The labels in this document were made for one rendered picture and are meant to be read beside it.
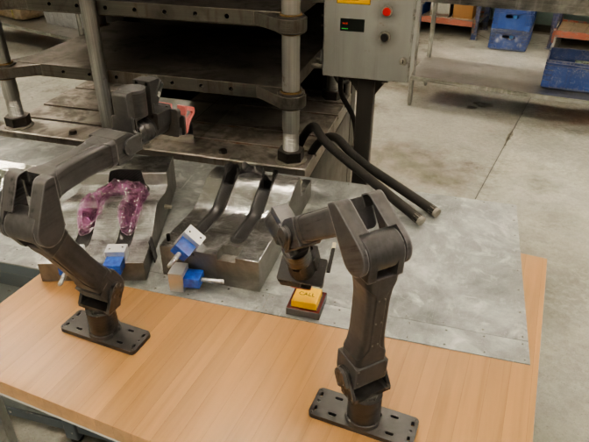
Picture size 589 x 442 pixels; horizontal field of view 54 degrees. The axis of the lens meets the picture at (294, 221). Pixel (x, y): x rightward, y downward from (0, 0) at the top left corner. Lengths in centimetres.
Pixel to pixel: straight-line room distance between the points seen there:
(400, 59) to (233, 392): 124
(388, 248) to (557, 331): 192
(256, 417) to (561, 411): 149
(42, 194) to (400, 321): 80
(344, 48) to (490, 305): 100
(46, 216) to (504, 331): 98
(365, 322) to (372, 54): 121
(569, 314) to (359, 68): 150
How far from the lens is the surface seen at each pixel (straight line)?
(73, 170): 112
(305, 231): 104
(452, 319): 139
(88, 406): 123
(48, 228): 108
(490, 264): 160
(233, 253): 143
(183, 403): 119
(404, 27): 197
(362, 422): 111
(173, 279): 142
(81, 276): 121
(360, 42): 200
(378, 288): 91
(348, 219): 87
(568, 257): 325
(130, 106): 124
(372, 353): 102
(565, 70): 488
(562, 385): 251
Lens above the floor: 168
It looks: 32 degrees down
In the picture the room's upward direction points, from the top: straight up
